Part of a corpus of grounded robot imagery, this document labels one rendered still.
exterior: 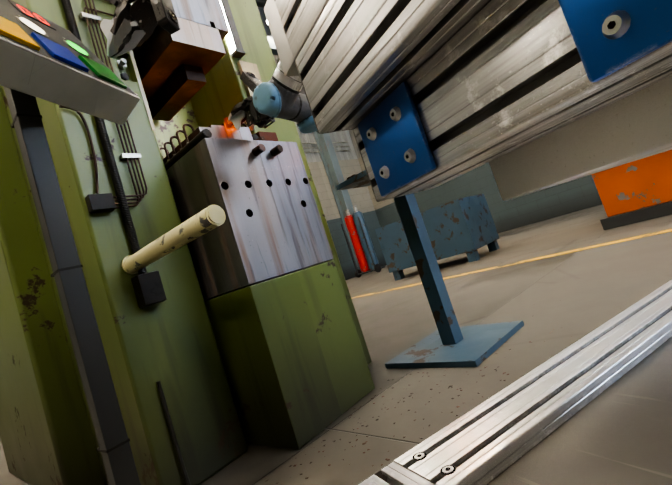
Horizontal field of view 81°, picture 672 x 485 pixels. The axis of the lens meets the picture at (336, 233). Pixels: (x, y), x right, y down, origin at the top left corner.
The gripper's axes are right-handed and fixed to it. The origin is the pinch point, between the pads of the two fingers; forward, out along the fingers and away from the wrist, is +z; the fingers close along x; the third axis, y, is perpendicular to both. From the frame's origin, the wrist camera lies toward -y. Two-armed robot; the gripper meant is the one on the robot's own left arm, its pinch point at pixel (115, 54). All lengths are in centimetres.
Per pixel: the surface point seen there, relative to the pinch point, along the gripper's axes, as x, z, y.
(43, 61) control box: 16.1, 6.1, -5.5
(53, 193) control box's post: 9.6, 27.0, -16.3
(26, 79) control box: 16.9, 10.4, -5.4
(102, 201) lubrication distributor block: -14.4, 35.2, -6.6
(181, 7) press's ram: -42, -17, 33
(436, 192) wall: -888, -74, -11
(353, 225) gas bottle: -778, 101, 69
